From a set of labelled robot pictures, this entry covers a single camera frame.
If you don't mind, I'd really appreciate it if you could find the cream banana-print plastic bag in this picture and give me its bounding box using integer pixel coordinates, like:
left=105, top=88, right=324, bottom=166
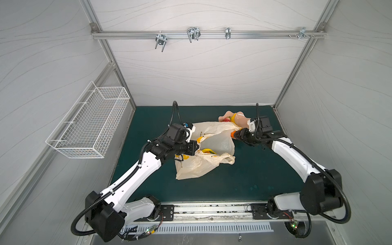
left=175, top=121, right=241, bottom=180

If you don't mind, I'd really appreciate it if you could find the large yellow banana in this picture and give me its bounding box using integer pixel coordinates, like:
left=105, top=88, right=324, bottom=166
left=202, top=149, right=216, bottom=155

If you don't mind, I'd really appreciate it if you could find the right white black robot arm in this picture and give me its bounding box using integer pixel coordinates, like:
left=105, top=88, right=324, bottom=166
left=229, top=112, right=352, bottom=224

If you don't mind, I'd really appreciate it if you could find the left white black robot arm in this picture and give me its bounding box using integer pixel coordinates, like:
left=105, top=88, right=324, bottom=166
left=70, top=121, right=199, bottom=243

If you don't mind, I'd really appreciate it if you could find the pink scalloped fruit bowl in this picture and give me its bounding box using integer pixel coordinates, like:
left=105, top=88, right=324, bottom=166
left=218, top=111, right=250, bottom=128

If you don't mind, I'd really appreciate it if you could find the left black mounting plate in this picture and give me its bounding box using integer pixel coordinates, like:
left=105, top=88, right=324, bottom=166
left=136, top=205, right=175, bottom=222

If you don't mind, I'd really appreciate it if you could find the black mounting plate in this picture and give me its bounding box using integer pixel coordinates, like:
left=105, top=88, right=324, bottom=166
left=247, top=202, right=294, bottom=220
left=136, top=205, right=175, bottom=222

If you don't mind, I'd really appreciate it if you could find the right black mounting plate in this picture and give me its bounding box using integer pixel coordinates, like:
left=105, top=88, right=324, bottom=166
left=247, top=202, right=294, bottom=220

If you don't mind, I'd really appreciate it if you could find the metal hook clamp left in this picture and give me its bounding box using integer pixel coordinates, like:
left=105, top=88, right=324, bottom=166
left=155, top=34, right=167, bottom=52

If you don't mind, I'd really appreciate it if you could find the metal hook clamp small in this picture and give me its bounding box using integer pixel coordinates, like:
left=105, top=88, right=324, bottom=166
left=225, top=27, right=231, bottom=40

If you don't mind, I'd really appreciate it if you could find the metal hook clamp middle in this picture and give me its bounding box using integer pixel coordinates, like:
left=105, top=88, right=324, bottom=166
left=186, top=27, right=201, bottom=43

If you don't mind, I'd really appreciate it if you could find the aluminium top crossbar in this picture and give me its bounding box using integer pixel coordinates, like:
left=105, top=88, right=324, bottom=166
left=92, top=29, right=327, bottom=40

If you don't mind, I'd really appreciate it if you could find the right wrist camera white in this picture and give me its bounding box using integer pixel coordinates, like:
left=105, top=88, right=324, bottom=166
left=248, top=119, right=256, bottom=132

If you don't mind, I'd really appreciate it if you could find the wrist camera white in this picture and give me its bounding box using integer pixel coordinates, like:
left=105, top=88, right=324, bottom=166
left=248, top=119, right=256, bottom=132
left=183, top=122, right=196, bottom=143

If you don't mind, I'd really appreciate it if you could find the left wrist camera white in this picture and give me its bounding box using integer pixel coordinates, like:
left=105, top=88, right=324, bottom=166
left=183, top=122, right=196, bottom=143

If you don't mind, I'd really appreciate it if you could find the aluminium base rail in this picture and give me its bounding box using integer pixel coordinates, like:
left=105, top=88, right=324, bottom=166
left=85, top=200, right=337, bottom=226

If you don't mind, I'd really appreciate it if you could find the white slotted cable duct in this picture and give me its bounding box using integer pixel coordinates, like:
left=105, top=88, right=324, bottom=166
left=119, top=223, right=274, bottom=235

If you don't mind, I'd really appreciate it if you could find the white wire basket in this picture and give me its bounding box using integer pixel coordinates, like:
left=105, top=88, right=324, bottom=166
left=46, top=81, right=130, bottom=159

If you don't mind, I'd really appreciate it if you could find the left black base cable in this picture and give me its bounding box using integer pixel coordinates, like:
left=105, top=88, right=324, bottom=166
left=116, top=212, right=164, bottom=242

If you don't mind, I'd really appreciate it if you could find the black base cable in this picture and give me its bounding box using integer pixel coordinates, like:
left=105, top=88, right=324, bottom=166
left=283, top=211, right=312, bottom=239
left=116, top=212, right=164, bottom=242

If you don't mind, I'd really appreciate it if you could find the right black base cable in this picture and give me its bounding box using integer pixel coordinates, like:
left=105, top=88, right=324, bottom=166
left=283, top=211, right=312, bottom=239

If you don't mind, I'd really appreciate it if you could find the metal bracket clamp right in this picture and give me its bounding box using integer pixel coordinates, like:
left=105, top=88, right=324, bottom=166
left=288, top=27, right=315, bottom=40

